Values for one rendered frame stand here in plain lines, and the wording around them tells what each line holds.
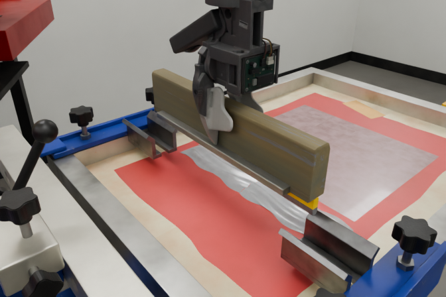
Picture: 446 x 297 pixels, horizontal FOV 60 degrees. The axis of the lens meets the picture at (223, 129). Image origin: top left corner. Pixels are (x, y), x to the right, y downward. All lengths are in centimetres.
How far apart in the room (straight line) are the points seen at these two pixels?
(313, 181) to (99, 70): 234
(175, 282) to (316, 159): 22
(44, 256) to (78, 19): 223
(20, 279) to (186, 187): 34
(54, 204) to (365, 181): 51
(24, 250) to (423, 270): 43
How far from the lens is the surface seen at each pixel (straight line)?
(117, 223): 58
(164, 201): 66
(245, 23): 47
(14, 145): 72
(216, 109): 53
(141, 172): 74
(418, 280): 51
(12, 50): 132
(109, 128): 81
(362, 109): 104
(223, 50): 48
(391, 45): 458
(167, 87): 65
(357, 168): 78
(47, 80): 260
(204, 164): 74
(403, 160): 84
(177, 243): 58
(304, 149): 45
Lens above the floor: 136
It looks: 27 degrees down
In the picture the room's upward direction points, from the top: straight up
